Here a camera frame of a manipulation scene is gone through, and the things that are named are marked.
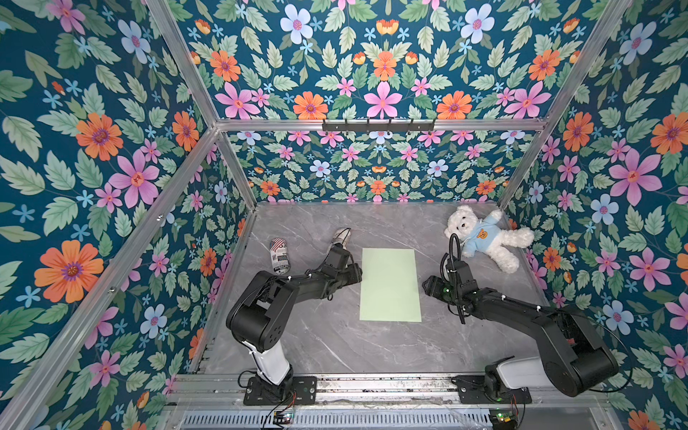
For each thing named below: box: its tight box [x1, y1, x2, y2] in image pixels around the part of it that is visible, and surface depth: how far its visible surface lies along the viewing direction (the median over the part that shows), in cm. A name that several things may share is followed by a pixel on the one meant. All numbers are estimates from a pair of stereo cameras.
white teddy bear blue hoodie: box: [444, 204, 534, 274], surface depth 102 cm
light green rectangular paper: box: [359, 248, 422, 323], surface depth 97 cm
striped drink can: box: [269, 237, 291, 276], surface depth 101 cm
